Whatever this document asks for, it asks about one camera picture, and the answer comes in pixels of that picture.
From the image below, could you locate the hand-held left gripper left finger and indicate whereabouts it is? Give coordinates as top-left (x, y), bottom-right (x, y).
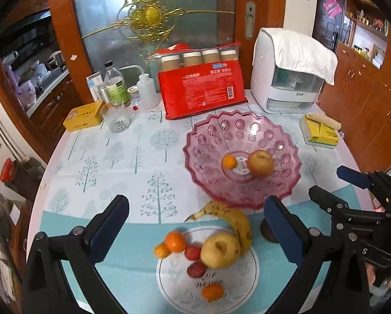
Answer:
top-left (22, 194), bottom-right (131, 314)

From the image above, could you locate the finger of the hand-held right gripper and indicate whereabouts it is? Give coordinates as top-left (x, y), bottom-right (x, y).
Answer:
top-left (308, 185), bottom-right (391, 226)
top-left (337, 165), bottom-right (391, 203)

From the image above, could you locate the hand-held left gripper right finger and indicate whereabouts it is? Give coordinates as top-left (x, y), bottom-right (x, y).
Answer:
top-left (263, 195), bottom-right (370, 314)

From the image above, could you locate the dark avocado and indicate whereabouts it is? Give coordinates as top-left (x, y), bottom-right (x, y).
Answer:
top-left (261, 219), bottom-right (281, 243)

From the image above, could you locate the spotted yellow banana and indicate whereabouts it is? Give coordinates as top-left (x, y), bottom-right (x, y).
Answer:
top-left (185, 202), bottom-right (252, 256)

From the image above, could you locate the yellow pear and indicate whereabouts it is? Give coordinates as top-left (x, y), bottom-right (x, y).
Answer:
top-left (200, 231), bottom-right (242, 268)

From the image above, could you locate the large orange tangerine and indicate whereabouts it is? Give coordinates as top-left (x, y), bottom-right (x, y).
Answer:
top-left (164, 231), bottom-right (187, 253)

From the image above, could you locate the small red jujube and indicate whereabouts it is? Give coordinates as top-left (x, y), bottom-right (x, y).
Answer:
top-left (187, 262), bottom-right (206, 278)
top-left (185, 245), bottom-right (202, 261)

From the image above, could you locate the white round plate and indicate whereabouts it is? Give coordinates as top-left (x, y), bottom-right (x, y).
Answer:
top-left (156, 226), bottom-right (260, 314)

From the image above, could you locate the pink glass bowl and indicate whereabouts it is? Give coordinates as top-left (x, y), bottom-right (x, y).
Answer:
top-left (182, 110), bottom-right (302, 210)

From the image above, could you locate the yellow tissue pack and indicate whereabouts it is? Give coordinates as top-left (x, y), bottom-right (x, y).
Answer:
top-left (300, 112), bottom-right (342, 147)

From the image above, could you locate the tree print tablecloth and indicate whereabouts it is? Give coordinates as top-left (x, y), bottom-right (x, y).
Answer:
top-left (27, 88), bottom-right (379, 314)

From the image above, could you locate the red yellow apple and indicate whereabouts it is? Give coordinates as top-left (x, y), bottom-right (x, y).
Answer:
top-left (247, 150), bottom-right (274, 176)

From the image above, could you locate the white countertop appliance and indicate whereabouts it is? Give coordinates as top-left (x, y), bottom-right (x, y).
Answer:
top-left (250, 28), bottom-right (338, 113)

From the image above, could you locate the clear drinking glass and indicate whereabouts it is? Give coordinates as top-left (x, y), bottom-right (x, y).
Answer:
top-left (101, 101), bottom-right (133, 134)

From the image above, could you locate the yellow flat box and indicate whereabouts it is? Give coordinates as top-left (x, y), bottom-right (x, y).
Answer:
top-left (63, 101), bottom-right (105, 133)

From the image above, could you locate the red plastic item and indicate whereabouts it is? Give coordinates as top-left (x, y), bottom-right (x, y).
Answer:
top-left (0, 158), bottom-right (15, 183)

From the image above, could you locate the white cloth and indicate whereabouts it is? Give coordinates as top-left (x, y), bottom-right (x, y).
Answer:
top-left (252, 28), bottom-right (338, 86)

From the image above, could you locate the small glass jar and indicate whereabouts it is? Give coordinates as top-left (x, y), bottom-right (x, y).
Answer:
top-left (128, 86), bottom-right (141, 107)

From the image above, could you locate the glass bottle green label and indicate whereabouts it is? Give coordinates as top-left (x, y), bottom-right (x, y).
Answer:
top-left (103, 60), bottom-right (131, 108)

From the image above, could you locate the small white carton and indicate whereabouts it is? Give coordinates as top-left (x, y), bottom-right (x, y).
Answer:
top-left (86, 72), bottom-right (104, 102)

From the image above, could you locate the white squeeze bottle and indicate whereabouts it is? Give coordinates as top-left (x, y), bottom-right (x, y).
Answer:
top-left (119, 65), bottom-right (160, 109)

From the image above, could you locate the dark entrance door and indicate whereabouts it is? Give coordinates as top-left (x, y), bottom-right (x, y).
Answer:
top-left (312, 0), bottom-right (347, 53)

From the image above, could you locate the red paper cup package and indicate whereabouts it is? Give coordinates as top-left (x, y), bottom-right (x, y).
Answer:
top-left (157, 42), bottom-right (249, 120)

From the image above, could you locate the pink door poster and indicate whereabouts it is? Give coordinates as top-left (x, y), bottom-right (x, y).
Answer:
top-left (324, 0), bottom-right (343, 18)

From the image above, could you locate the glass door gold ornament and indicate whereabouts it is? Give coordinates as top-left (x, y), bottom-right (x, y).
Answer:
top-left (47, 0), bottom-right (286, 105)

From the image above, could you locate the wooden wall cabinet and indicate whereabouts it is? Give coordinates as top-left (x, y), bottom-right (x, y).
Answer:
top-left (318, 0), bottom-right (391, 174)

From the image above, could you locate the grey door handle plate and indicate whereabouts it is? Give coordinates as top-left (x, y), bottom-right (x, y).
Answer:
top-left (244, 2), bottom-right (256, 40)

